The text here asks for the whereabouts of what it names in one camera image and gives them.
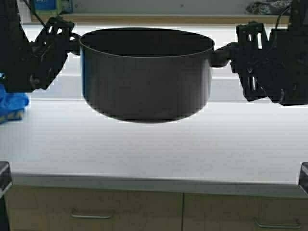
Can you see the wooden lower cabinet right drawer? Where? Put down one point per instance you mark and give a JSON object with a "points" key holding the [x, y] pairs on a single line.
{"points": [[205, 212]]}

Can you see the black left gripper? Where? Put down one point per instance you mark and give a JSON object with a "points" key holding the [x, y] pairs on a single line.
{"points": [[45, 57]]}

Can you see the patterned item in cabinet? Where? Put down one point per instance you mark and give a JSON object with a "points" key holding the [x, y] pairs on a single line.
{"points": [[267, 7]]}

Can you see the wooden lower cabinet left drawer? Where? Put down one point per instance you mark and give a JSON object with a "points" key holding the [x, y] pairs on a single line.
{"points": [[72, 209]]}

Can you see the wooden cabinet drawer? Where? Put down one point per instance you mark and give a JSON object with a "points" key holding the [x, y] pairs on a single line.
{"points": [[72, 209], [205, 212]]}

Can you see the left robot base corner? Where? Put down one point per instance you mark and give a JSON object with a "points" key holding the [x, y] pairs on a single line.
{"points": [[5, 183]]}

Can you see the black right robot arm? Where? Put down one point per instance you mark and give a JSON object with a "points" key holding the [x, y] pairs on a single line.
{"points": [[298, 16]]}

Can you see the blue plastic bag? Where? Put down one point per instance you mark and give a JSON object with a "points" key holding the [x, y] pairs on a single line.
{"points": [[12, 105]]}

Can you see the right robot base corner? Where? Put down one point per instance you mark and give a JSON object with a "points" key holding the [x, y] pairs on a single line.
{"points": [[303, 177]]}

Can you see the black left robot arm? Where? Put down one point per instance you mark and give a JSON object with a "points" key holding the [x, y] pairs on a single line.
{"points": [[13, 42]]}

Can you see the grey two-handled cooking pot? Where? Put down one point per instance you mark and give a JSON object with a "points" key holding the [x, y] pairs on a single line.
{"points": [[149, 75]]}

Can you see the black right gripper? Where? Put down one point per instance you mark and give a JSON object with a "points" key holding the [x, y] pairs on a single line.
{"points": [[274, 66]]}

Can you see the blue box in cabinet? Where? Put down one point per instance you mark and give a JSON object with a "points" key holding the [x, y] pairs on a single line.
{"points": [[52, 7]]}

